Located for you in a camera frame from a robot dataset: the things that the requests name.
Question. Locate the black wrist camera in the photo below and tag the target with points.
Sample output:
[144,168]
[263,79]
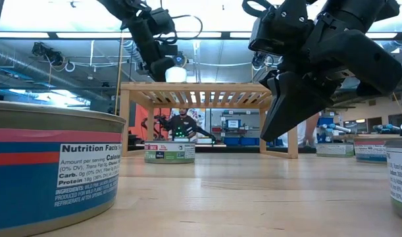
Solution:
[279,29]
[169,49]

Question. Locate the black hanging ceiling device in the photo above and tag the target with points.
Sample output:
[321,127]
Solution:
[44,51]
[260,61]

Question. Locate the white hanging cylinder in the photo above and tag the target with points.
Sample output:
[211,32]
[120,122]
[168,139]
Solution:
[180,75]

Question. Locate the green white label tuna can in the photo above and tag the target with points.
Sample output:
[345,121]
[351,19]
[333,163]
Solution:
[169,154]
[334,150]
[401,181]

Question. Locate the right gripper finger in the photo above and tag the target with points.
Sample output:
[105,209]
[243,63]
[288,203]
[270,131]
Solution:
[271,84]
[296,105]

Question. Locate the wooden slatted shelf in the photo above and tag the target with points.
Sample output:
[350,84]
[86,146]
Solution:
[194,87]

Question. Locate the blue storage bin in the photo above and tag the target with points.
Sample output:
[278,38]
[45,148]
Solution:
[232,141]
[250,141]

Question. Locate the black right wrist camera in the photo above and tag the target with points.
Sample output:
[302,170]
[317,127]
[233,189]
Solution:
[279,29]

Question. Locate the grey teal background robot arm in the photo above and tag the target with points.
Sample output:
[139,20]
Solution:
[337,128]
[386,128]

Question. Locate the blue bin white label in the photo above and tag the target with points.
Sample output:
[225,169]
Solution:
[233,123]

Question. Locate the black round ceiling device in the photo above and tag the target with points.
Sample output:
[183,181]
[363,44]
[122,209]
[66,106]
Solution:
[181,61]

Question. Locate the person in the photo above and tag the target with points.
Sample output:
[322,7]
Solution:
[307,131]
[182,126]

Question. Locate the blue pink label salmon can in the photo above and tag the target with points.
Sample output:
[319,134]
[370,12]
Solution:
[39,184]
[370,151]

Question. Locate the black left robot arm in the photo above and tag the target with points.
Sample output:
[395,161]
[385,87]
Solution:
[144,36]

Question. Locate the orange wall panel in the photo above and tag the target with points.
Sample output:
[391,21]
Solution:
[140,122]

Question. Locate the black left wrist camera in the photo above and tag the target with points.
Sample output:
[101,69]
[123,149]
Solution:
[169,49]

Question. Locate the grey ceiling pipe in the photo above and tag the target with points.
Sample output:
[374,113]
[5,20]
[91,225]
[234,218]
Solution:
[23,67]

